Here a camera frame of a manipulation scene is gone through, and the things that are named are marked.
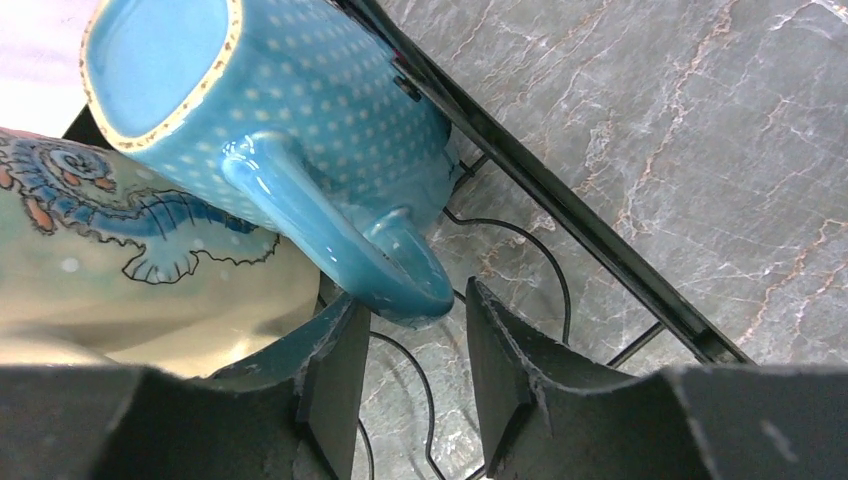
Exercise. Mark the cream floral mug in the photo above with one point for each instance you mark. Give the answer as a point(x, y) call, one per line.
point(104, 262)

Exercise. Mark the teal blue mug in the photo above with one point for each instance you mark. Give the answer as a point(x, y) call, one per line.
point(291, 115)

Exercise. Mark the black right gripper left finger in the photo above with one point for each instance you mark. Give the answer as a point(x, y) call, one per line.
point(289, 411)

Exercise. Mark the black wire dish rack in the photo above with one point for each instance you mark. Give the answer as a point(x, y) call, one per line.
point(543, 199)

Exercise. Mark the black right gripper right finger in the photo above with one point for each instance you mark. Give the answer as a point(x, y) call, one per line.
point(757, 422)

